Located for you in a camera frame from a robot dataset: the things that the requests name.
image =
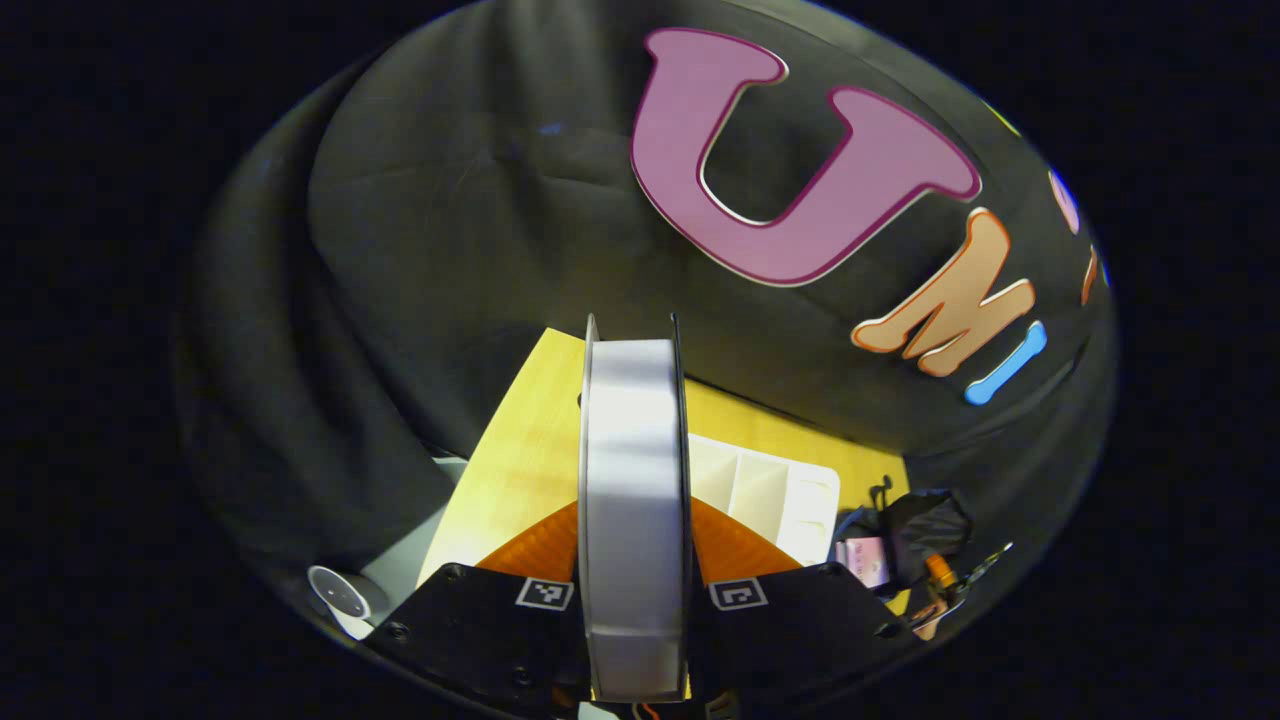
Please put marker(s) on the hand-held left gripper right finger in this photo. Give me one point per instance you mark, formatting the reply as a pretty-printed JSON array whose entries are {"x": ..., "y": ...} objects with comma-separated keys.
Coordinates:
[{"x": 800, "y": 630}]

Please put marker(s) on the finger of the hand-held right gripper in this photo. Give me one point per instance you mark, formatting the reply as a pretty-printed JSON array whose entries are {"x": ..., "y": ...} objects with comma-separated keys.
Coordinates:
[{"x": 940, "y": 575}]

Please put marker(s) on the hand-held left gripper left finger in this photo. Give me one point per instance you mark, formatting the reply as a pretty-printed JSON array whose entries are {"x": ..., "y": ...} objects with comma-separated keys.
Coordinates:
[{"x": 480, "y": 640}]

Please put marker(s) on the blue schoolbag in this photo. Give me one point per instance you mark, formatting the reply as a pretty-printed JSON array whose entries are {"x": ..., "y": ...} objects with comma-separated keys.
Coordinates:
[{"x": 920, "y": 525}]

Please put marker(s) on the pink book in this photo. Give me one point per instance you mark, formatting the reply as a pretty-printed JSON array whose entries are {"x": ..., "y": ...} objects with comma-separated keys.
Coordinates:
[{"x": 862, "y": 562}]

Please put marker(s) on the white bookshelf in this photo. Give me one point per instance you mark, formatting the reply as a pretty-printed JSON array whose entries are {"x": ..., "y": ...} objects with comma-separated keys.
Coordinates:
[{"x": 770, "y": 490}]

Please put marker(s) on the dark book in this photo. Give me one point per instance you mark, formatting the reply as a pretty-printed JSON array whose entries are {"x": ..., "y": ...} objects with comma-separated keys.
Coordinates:
[{"x": 635, "y": 520}]

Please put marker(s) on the white round object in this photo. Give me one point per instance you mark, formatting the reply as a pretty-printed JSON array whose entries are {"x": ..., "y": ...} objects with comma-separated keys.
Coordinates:
[{"x": 345, "y": 600}]

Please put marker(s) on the black backdrop cloth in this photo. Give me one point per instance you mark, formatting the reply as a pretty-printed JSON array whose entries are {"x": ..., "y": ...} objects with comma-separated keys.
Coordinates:
[{"x": 450, "y": 250}]

